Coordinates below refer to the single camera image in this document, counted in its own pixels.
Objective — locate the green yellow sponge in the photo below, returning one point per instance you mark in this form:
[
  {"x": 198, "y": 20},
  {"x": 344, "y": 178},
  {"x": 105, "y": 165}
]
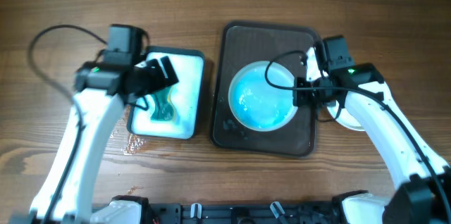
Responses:
[{"x": 164, "y": 109}]

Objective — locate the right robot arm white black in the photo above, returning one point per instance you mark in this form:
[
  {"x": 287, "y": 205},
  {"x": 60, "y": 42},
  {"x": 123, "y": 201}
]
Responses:
[{"x": 420, "y": 176}]

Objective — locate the white plate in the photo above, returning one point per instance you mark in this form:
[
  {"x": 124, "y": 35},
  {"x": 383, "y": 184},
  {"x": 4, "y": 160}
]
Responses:
[
  {"x": 255, "y": 103},
  {"x": 347, "y": 120}
]

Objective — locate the brown plastic serving tray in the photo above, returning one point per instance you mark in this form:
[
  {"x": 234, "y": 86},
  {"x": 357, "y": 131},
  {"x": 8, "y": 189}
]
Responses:
[{"x": 242, "y": 43}]

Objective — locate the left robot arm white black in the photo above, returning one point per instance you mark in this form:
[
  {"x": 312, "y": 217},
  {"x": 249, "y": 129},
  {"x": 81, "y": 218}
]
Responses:
[{"x": 104, "y": 87}]

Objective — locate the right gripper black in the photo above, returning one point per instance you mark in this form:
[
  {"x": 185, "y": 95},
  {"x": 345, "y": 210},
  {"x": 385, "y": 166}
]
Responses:
[{"x": 301, "y": 100}]

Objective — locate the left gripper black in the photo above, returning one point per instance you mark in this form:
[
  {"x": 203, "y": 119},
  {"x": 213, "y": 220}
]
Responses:
[{"x": 161, "y": 80}]

